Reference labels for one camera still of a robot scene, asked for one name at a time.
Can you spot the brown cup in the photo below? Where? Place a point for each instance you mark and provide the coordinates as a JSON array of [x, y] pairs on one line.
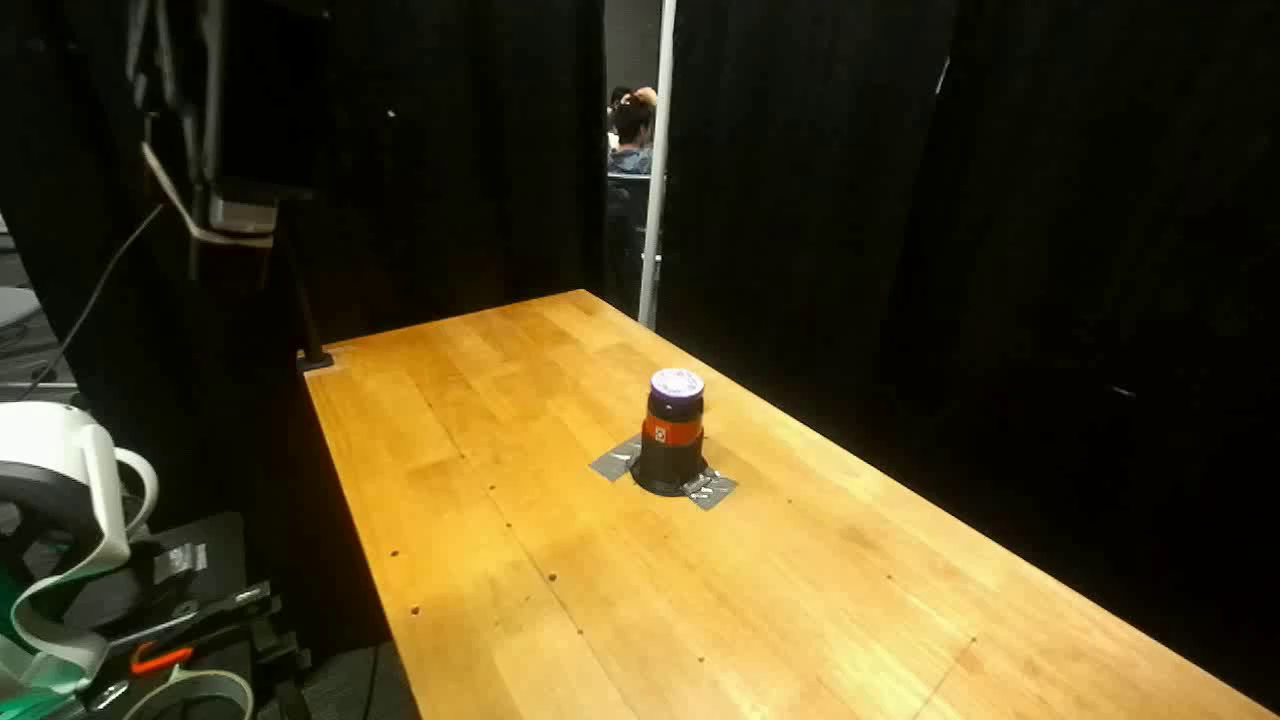
[[672, 444]]

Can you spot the gray tape piece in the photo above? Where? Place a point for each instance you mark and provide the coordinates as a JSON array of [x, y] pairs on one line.
[[619, 460], [708, 491]]

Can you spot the white vertical pole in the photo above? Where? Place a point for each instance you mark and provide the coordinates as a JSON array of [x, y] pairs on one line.
[[655, 161]]

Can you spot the person in background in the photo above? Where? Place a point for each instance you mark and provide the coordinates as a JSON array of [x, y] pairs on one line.
[[630, 145]]

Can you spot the black curtain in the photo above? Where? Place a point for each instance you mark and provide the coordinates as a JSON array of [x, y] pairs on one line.
[[932, 200]]

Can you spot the tape roll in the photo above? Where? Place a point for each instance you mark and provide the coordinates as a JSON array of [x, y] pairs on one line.
[[200, 683]]

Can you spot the white rounded device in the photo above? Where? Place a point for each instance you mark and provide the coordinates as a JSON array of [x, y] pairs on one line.
[[60, 483]]

